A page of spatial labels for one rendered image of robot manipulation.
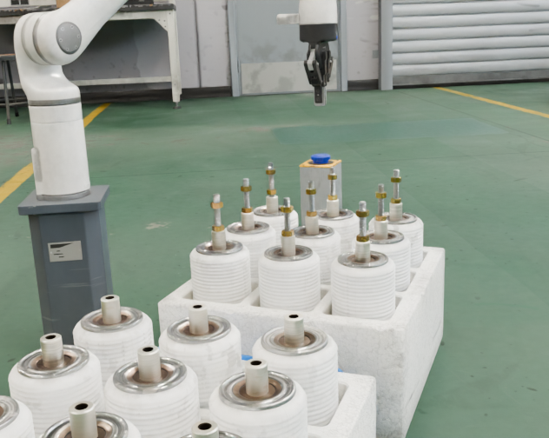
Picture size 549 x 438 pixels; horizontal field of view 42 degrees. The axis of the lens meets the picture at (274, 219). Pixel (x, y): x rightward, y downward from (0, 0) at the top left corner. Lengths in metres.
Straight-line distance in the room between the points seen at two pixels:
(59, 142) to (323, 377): 0.73
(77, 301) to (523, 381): 0.80
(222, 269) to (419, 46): 5.47
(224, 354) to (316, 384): 0.11
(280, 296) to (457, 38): 5.63
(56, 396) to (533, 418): 0.73
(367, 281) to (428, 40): 5.55
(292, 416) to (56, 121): 0.81
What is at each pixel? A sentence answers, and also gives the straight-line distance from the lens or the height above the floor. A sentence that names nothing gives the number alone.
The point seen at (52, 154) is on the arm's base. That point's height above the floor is 0.39.
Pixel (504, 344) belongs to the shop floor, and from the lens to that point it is 1.44.
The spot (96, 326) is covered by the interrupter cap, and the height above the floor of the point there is 0.25.
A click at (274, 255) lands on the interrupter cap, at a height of 0.25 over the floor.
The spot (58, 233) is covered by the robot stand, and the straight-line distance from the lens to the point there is 1.37.
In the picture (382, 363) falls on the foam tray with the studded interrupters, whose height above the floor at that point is 0.13.
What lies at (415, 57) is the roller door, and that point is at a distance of 6.49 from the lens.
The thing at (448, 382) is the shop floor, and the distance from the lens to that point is 1.28.
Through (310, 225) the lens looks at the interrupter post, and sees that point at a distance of 1.21.
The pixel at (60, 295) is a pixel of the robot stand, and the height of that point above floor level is 0.13.
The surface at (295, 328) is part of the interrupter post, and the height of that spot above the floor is 0.27.
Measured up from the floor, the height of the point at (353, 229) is 0.23.
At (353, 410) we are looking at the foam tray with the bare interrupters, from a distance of 0.83.
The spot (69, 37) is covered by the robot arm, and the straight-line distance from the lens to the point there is 1.33.
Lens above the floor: 0.60
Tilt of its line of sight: 15 degrees down
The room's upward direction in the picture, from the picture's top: 2 degrees counter-clockwise
